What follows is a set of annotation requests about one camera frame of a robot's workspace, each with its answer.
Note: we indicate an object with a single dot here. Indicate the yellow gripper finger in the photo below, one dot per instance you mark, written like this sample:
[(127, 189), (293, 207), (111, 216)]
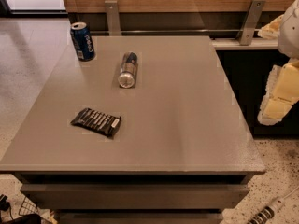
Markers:
[(271, 30), (282, 93)]

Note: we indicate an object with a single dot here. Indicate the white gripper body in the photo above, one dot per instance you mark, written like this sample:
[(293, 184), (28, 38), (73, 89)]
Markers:
[(290, 32)]

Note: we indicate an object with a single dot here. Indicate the silver blue redbull can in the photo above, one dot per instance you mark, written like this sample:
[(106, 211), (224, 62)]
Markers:
[(127, 76)]

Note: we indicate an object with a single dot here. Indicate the blue pepsi can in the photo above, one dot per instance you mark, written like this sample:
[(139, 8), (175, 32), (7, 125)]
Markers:
[(82, 41)]

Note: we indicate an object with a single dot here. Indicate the white power strip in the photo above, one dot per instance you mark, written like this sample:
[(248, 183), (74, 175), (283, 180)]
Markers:
[(268, 211)]

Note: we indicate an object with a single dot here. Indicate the grey upper drawer front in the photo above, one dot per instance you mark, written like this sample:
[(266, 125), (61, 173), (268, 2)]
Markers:
[(120, 196)]

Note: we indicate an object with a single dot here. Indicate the grey drawer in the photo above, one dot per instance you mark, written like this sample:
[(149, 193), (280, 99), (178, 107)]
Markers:
[(120, 196), (140, 218)]

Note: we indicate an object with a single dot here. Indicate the black snack bar wrapper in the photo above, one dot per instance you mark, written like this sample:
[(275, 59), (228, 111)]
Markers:
[(97, 122)]

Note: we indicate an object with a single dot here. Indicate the grey lower drawer front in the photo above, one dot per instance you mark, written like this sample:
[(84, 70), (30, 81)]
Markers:
[(140, 218)]

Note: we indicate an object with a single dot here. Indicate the right metal bracket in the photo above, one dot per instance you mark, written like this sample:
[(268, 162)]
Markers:
[(246, 33)]

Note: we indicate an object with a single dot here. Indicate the metal bracket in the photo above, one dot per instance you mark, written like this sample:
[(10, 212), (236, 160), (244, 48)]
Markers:
[(246, 33), (113, 17)]

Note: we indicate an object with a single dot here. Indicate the left metal bracket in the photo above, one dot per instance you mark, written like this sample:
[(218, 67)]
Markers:
[(113, 17)]

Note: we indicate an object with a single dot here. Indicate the black wire basket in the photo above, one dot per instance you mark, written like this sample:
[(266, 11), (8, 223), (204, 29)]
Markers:
[(28, 213)]

